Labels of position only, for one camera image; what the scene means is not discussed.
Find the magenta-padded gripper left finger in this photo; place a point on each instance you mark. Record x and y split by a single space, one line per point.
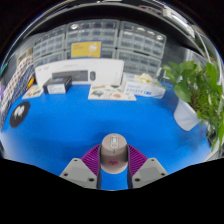
78 171

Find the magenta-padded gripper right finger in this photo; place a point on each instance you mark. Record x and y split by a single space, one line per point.
150 170

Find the pink computer mouse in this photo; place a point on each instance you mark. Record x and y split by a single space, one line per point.
114 155

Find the black round mouse pad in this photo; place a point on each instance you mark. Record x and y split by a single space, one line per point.
20 115

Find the white blue tissue box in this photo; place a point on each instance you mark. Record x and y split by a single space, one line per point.
143 90

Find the colourful sticker sheet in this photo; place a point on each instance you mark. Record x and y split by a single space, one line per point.
32 91
111 92

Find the small black box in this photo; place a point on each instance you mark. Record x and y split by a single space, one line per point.
56 86

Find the green plant in white pot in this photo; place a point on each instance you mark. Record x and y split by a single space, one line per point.
196 86

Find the yellow plastic tool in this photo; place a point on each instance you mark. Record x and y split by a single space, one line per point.
30 82

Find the long white keyboard box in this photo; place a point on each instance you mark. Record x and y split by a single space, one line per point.
110 68

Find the red blue checkered cloth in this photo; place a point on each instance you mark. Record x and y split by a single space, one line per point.
15 76

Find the yellow card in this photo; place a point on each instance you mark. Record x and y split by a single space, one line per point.
86 50

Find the beige woven basket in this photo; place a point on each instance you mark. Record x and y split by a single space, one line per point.
25 57

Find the black shelf unit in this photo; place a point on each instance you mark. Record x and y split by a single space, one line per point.
110 11

